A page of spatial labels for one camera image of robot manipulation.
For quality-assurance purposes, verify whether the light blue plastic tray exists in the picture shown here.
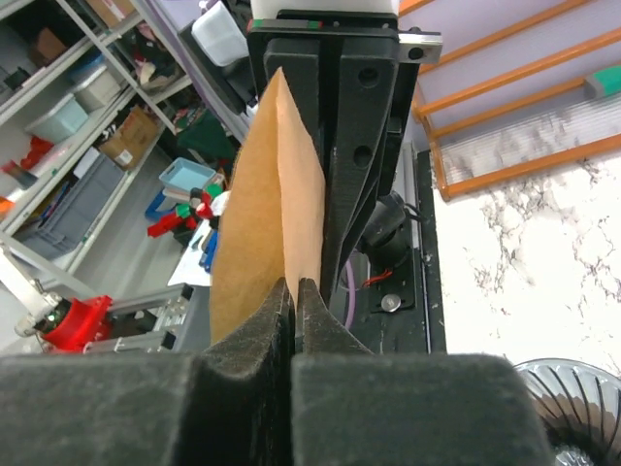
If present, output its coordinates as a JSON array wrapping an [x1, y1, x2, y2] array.
[[159, 158, 216, 192]]

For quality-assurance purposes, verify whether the red robot base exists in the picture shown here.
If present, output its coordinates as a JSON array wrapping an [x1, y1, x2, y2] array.
[[43, 295, 113, 352]]

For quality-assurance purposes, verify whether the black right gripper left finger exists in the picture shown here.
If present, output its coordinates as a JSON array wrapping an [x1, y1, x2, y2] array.
[[1, 281, 294, 465]]

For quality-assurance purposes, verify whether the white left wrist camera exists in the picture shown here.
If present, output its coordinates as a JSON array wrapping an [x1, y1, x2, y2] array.
[[250, 0, 400, 19]]

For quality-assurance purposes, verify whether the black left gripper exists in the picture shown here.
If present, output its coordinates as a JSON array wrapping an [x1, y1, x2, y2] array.
[[246, 10, 420, 300]]

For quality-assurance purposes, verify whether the orange wooden rack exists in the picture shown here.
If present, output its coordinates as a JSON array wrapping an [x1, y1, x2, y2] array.
[[399, 1, 620, 200]]

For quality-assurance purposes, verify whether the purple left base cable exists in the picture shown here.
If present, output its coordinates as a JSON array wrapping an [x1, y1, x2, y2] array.
[[343, 256, 363, 336]]

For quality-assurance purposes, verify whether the metal storage shelf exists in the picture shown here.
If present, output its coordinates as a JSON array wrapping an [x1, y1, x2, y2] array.
[[1, 1, 189, 279]]

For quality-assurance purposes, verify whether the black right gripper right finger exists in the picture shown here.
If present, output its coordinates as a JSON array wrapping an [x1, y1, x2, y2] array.
[[291, 279, 554, 465]]

